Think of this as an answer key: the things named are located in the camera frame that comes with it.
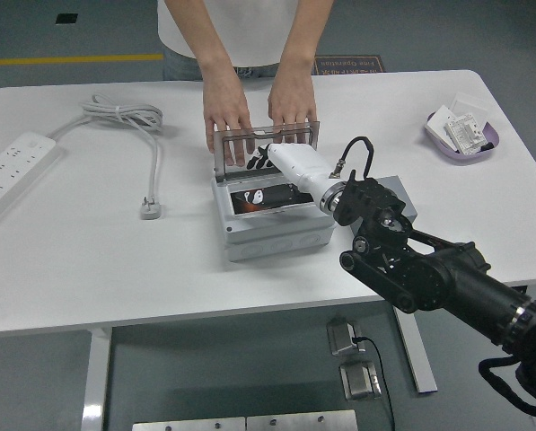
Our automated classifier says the white power strip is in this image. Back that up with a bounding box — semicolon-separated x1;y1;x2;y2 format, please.
0;130;58;228

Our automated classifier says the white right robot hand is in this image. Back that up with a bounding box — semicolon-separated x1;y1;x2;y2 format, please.
244;142;343;202

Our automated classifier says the grey plastic enclosure box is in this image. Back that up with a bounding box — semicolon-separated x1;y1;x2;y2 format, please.
210;172;338;263

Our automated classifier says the white table leg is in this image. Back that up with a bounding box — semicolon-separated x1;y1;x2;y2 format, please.
80;327;113;431
395;309;439;396

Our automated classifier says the purple plastic tray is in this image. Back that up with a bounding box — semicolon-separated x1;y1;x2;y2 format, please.
424;110;504;164

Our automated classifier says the grey cube holder block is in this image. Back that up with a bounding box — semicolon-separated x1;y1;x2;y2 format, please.
374;174;418;225

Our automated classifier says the person's torso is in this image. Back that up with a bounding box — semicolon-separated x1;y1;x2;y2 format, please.
156;0;337;83

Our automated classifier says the grey metal plate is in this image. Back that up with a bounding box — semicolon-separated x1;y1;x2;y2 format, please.
245;409;359;431
131;417;247;431

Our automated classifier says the dark floor sign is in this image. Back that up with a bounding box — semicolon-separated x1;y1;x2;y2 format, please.
313;55;387;77

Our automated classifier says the clear plastic packet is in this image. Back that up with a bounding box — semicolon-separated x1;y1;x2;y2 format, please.
448;91;492;123

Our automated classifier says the metal floor socket box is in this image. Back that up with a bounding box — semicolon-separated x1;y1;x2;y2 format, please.
326;316;364;358
338;360;382;401

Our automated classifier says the black floor cable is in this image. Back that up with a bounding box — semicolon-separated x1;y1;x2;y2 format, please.
353;335;397;431

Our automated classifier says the white power cord with plug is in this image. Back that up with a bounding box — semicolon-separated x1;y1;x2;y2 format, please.
47;92;165;221

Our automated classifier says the white flat card packet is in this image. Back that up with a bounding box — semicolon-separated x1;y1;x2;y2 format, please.
425;104;458;152

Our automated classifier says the white switch module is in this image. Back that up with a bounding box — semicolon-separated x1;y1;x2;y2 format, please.
444;113;488;154

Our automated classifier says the smoky transparent box lid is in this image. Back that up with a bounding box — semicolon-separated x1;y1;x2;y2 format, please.
213;119;321;183

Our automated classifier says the person's right hand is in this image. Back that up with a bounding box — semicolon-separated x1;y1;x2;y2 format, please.
202;73;252;167

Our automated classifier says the yellow floor tape line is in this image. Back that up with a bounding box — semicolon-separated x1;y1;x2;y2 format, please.
0;53;165;68

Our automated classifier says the person's left hand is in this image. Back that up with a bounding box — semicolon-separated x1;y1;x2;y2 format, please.
267;73;319;145

